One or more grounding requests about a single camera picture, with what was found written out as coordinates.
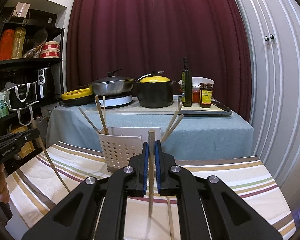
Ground wooden chopstick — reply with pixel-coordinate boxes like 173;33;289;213
148;129;155;218
78;107;100;134
31;118;71;194
95;95;108;135
103;96;107;125
166;196;174;240

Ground wooden chopstick crossed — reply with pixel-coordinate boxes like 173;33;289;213
161;114;184;143
161;103;182;141

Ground person's left hand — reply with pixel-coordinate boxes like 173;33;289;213
0;164;10;204

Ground green white packet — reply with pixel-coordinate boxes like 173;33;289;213
0;91;9;118

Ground black white tote bag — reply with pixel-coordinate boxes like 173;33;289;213
4;81;39;126

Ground white perforated utensil holder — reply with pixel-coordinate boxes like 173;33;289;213
98;127;151;172

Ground grey-blue table cover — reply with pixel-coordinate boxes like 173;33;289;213
46;106;254;160

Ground yellow black round lid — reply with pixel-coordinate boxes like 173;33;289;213
62;88;95;107

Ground grey cutting board tray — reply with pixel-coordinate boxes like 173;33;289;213
173;98;232;116

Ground black shelf unit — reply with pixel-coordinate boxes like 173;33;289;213
0;7;64;136

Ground black knife on board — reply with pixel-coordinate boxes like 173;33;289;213
211;100;230;112

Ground orange package on shelf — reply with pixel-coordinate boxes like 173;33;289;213
0;29;14;61

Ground white induction cooker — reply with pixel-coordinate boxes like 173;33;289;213
98;93;133;108

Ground red white round tin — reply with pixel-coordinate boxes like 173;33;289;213
39;41;61;58

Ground gold package on shelf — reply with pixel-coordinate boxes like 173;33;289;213
12;27;26;59

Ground sauce jar yellow label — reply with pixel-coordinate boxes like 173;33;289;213
199;83;213;108

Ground steel wok with lid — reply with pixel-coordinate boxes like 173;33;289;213
88;68;136;96

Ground black pot yellow lid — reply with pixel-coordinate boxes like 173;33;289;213
135;71;175;108

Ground dark olive oil bottle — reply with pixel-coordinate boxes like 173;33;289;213
181;57;192;107

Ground dark red curtain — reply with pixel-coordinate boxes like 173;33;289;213
65;0;252;120

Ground white cabinet doors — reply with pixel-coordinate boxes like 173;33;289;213
236;0;300;205

